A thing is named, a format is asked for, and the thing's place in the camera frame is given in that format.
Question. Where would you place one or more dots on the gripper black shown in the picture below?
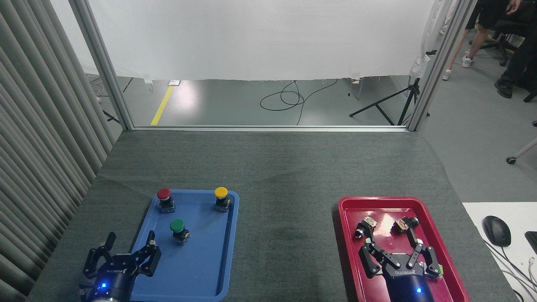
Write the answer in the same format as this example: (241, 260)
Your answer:
(114, 280)
(407, 283)

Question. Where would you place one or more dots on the green push button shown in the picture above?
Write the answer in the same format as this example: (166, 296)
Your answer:
(179, 230)

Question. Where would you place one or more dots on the red push button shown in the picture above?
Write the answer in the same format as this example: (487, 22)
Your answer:
(165, 198)

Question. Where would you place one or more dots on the yellow push button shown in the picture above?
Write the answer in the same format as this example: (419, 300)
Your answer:
(221, 197)

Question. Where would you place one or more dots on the person's hand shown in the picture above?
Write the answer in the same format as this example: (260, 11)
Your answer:
(514, 7)

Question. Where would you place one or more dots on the red plastic tray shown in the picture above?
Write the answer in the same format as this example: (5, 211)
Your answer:
(440, 235)

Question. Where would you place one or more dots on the blue plastic tray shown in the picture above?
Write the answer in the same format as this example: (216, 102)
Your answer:
(201, 260)

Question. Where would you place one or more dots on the black computer mouse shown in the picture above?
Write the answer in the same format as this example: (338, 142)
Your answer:
(496, 230)

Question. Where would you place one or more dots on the white side table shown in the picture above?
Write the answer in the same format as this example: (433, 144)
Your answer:
(516, 218)

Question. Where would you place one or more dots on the dark grey table cloth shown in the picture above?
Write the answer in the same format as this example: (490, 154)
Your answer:
(285, 188)

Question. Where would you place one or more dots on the black flat device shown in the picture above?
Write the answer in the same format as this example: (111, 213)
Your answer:
(532, 241)

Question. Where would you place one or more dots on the grey pleated curtain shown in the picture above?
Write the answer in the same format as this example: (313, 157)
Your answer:
(37, 147)

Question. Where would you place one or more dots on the black tripod stand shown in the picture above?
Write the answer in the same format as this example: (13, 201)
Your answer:
(409, 98)

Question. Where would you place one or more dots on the white leg with caster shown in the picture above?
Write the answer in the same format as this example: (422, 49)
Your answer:
(522, 152)

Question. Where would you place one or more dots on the yellow floor tape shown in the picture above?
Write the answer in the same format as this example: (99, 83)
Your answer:
(162, 105)

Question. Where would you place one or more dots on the person in black trousers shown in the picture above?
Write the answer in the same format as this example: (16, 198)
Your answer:
(518, 63)

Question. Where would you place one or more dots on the black office chair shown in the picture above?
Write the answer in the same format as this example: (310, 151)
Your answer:
(503, 31)

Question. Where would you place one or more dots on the person in shorts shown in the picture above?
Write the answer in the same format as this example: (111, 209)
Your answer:
(478, 16)

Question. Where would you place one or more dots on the white backdrop sheet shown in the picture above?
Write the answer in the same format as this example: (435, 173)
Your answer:
(251, 37)

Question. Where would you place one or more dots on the black brass switch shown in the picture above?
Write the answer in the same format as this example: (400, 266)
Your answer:
(366, 225)
(403, 224)

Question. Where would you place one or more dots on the green white small switch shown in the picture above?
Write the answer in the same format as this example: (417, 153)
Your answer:
(439, 270)

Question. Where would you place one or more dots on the silver frame rail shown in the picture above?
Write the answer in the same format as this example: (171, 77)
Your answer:
(268, 128)

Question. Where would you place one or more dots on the silver frame post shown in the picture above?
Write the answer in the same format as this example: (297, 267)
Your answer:
(438, 67)
(102, 67)

